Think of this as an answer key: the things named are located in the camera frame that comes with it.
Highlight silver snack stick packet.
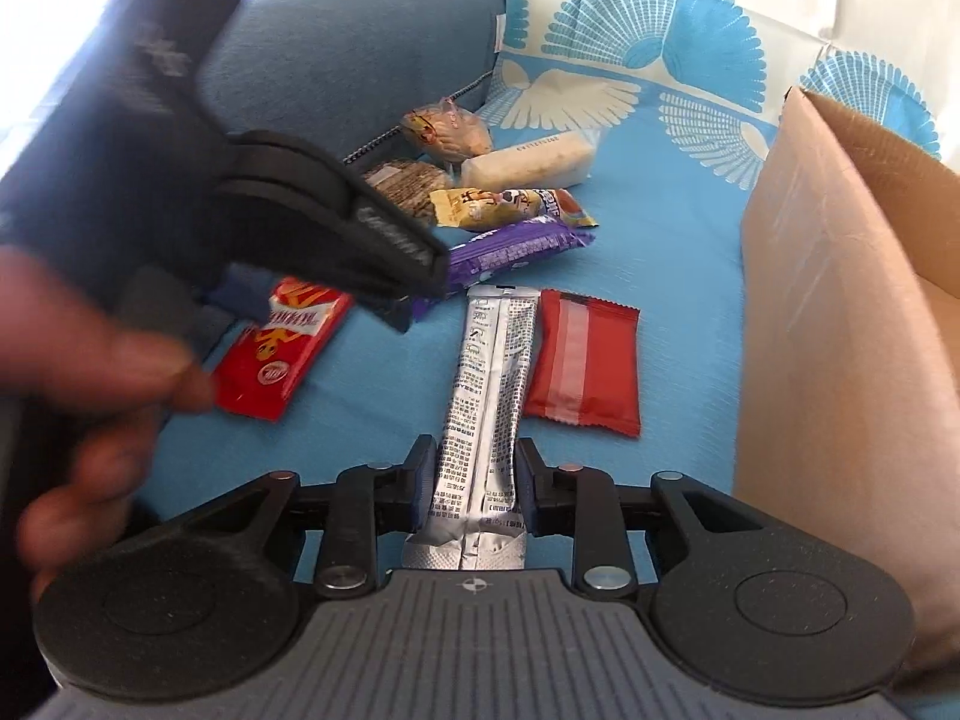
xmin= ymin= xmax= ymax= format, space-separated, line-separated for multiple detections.
xmin=404 ymin=286 xmax=540 ymax=571

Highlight round nut cake packet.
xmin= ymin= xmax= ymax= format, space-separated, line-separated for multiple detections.
xmin=364 ymin=160 xmax=454 ymax=226

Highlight red orange snack packet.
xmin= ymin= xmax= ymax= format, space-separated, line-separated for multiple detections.
xmin=212 ymin=278 xmax=353 ymax=422

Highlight person's left hand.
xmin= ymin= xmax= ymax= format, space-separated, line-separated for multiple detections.
xmin=2 ymin=245 xmax=213 ymax=596

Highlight dark red snack packet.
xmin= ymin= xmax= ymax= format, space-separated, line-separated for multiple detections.
xmin=524 ymin=289 xmax=641 ymax=439

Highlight blue fabric sofa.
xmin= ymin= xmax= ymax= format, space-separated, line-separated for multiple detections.
xmin=13 ymin=0 xmax=509 ymax=361

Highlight clear wrapped pastry packet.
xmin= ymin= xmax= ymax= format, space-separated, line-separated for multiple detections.
xmin=400 ymin=98 xmax=493 ymax=164

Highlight yellow snack bar packet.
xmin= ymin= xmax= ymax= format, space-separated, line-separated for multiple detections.
xmin=430 ymin=188 xmax=597 ymax=232

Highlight purple chocolate bar packet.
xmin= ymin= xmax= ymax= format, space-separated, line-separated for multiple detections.
xmin=410 ymin=215 xmax=594 ymax=322

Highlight blue white patterned cloth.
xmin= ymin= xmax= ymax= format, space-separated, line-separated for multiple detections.
xmin=133 ymin=0 xmax=960 ymax=587

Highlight brown cardboard box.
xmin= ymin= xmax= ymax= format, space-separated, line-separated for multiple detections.
xmin=734 ymin=88 xmax=958 ymax=674

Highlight white rice bar packet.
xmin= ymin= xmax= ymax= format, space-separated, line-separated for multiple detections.
xmin=459 ymin=130 xmax=602 ymax=192

